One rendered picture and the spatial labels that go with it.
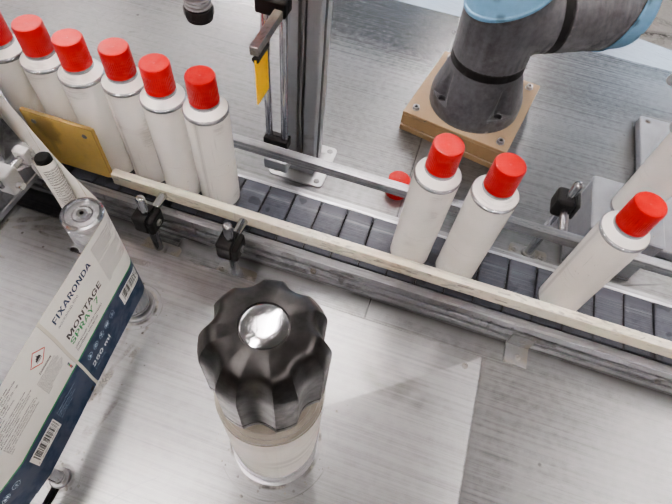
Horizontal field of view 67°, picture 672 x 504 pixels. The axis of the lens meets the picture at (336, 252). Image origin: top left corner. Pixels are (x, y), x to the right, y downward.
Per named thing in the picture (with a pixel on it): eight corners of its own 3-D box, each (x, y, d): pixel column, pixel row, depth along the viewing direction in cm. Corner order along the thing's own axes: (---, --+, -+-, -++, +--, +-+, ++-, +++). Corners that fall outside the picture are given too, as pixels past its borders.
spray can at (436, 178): (385, 262, 67) (418, 154, 49) (394, 231, 69) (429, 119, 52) (423, 274, 66) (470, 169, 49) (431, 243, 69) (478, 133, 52)
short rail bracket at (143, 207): (145, 255, 70) (121, 202, 60) (167, 221, 73) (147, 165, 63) (166, 262, 70) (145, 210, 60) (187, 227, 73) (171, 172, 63)
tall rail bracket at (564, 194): (512, 283, 72) (565, 215, 58) (518, 243, 76) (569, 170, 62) (534, 290, 72) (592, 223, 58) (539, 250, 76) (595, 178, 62)
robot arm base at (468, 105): (416, 115, 84) (427, 65, 75) (445, 61, 91) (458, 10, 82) (505, 145, 81) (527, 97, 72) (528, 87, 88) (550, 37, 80)
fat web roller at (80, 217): (108, 316, 60) (42, 224, 44) (128, 284, 62) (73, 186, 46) (143, 328, 59) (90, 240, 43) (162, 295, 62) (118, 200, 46)
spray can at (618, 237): (534, 311, 65) (624, 216, 47) (538, 277, 67) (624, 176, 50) (575, 323, 64) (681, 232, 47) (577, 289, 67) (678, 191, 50)
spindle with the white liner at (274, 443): (219, 468, 52) (152, 372, 27) (253, 387, 57) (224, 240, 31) (301, 498, 51) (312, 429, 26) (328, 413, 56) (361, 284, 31)
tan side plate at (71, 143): (47, 159, 70) (17, 109, 62) (50, 155, 70) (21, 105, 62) (112, 179, 69) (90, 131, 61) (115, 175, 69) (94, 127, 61)
